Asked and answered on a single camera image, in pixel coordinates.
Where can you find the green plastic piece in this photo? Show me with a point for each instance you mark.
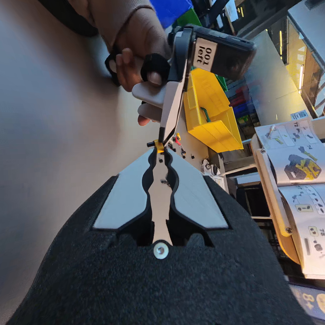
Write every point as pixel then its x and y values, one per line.
pixel 205 115

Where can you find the blue plastic bin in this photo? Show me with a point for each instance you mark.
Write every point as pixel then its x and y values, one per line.
pixel 170 10

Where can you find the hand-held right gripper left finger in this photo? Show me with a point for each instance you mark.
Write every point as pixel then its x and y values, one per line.
pixel 124 203

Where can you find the person's left forearm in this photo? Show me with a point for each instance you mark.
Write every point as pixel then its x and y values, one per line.
pixel 117 15

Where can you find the stack of coloured crates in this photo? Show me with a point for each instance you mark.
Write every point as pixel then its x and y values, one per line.
pixel 241 101

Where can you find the grey desk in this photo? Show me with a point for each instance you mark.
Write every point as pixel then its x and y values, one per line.
pixel 51 127

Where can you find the pile of black red pieces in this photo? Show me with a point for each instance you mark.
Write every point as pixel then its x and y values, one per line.
pixel 177 144

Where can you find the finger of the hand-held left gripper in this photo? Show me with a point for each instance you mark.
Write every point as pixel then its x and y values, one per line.
pixel 172 109

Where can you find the yellow plastic bin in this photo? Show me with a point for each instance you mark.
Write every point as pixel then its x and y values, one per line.
pixel 213 127

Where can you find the green plastic bin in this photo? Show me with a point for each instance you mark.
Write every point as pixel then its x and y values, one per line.
pixel 188 18

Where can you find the open instruction manual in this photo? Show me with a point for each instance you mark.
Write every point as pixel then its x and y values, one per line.
pixel 304 203

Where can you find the small yellow black building piece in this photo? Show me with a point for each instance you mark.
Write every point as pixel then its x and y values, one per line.
pixel 159 147

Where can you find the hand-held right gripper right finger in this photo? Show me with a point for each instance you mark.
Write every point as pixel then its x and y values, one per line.
pixel 200 203

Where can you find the person's left hand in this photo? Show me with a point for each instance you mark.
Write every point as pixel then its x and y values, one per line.
pixel 142 35

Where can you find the blue cardboard box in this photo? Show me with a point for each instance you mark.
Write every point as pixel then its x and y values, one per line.
pixel 307 302

